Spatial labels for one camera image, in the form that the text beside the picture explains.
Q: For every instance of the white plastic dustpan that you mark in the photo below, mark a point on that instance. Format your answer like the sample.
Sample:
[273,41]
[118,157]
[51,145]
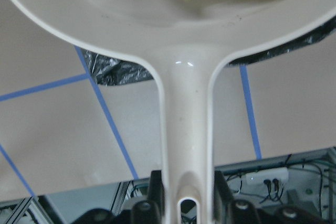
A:
[184,45]

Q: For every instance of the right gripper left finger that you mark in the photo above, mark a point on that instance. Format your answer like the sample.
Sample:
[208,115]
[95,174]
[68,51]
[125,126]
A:
[150,210]

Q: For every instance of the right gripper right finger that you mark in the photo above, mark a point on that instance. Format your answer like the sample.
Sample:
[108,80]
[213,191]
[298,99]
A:
[228,209]

